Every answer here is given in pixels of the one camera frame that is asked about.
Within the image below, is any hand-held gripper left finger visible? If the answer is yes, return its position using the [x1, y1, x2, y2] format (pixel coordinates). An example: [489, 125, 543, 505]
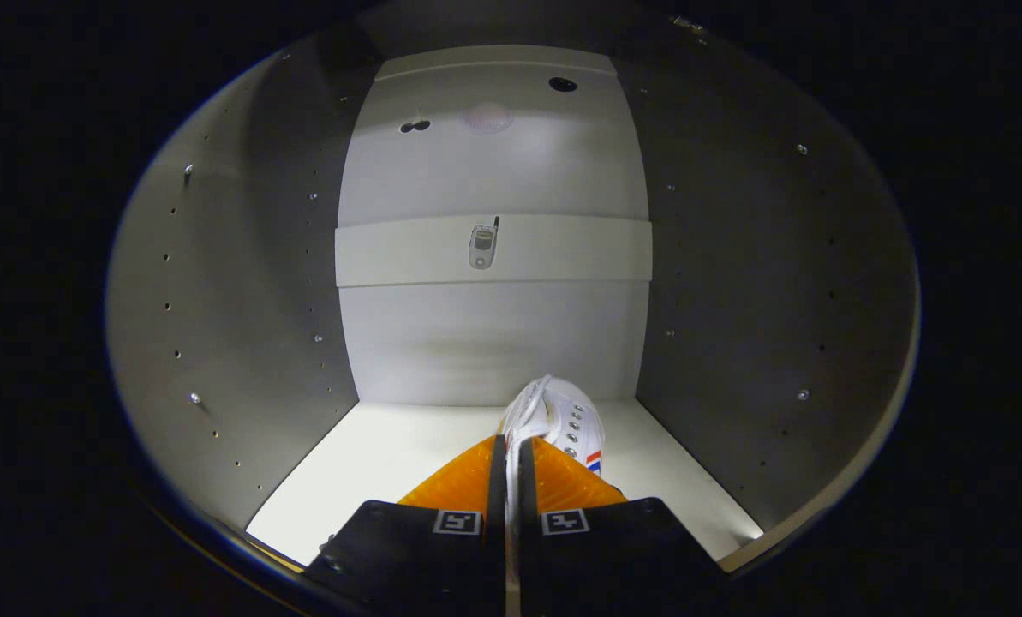
[302, 433, 508, 617]

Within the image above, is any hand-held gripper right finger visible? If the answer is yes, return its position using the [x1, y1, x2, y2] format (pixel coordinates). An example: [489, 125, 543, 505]
[517, 434, 727, 617]

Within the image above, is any white canvas shoe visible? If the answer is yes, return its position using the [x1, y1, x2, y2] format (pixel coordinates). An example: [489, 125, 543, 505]
[500, 374, 606, 515]

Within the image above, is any grey shoe cabinet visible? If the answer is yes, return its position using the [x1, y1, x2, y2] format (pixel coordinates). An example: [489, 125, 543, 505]
[104, 17, 923, 592]

